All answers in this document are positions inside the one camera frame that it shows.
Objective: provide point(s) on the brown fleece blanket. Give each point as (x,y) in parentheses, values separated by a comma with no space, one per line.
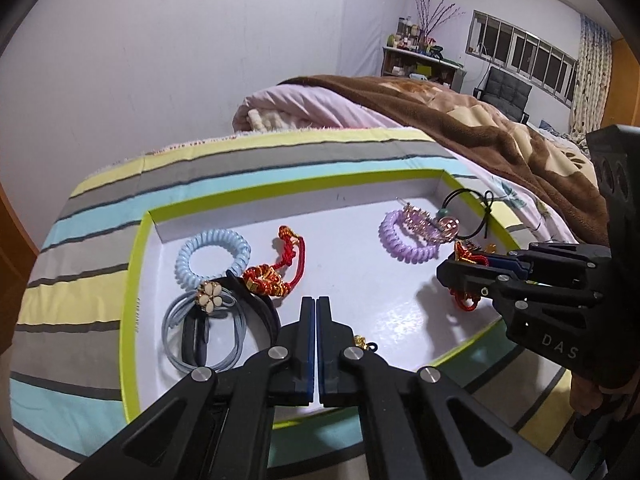
(475,125)

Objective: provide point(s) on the person's right hand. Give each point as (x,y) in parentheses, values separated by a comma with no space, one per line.
(590,405)

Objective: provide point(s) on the cluttered desk shelf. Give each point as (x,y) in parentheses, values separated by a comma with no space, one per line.
(425,65)

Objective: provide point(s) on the pink quilt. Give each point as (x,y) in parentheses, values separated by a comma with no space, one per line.
(300,107)

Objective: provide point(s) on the wooden wardrobe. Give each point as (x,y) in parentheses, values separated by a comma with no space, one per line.
(625,85)

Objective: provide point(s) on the wooden door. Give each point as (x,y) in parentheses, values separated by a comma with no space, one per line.
(12,280)

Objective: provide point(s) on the black watch band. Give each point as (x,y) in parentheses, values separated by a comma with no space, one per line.
(192,340)

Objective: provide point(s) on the lime green shallow box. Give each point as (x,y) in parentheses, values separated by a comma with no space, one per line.
(350,280)

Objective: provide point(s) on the dark grey chair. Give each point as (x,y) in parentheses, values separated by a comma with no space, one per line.
(505,92)

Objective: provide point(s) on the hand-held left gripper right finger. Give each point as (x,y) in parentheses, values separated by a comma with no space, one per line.
(326,360)

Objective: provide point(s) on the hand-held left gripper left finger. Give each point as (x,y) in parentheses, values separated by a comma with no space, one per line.
(306,360)

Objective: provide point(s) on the purple branches in vase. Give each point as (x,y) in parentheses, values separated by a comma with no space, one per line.
(435,17)

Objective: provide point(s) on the barred window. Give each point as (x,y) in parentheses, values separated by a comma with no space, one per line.
(525,50)

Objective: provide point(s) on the patterned curtain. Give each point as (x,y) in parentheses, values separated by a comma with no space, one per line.
(592,75)

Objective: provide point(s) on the striped blanket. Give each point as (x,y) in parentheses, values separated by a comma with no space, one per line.
(90,240)

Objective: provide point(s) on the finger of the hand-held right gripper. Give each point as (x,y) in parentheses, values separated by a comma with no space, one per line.
(470,282)
(510,262)

